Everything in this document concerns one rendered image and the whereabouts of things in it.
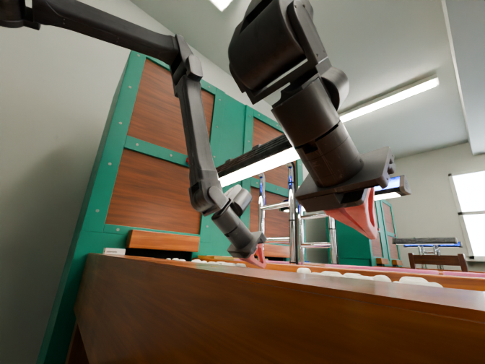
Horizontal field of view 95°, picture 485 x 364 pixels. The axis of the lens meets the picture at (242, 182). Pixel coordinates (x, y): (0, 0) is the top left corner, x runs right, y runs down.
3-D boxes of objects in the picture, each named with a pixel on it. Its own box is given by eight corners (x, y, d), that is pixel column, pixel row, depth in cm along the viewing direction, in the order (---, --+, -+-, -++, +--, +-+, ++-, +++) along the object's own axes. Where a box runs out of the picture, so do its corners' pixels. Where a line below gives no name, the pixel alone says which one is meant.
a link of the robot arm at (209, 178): (169, 77, 68) (184, 50, 61) (186, 83, 72) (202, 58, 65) (188, 214, 57) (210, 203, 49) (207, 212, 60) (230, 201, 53)
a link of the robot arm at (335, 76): (222, 61, 24) (288, -2, 18) (268, 46, 32) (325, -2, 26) (276, 155, 27) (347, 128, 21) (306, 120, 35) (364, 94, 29)
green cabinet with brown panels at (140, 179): (80, 230, 81) (134, 39, 112) (72, 236, 123) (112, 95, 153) (306, 251, 161) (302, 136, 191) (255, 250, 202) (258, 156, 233)
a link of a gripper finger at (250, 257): (258, 256, 67) (240, 234, 65) (276, 257, 62) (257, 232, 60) (247, 275, 63) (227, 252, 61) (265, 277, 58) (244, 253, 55)
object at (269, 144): (316, 134, 49) (314, 107, 51) (189, 189, 95) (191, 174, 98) (335, 146, 54) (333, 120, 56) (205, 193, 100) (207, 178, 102)
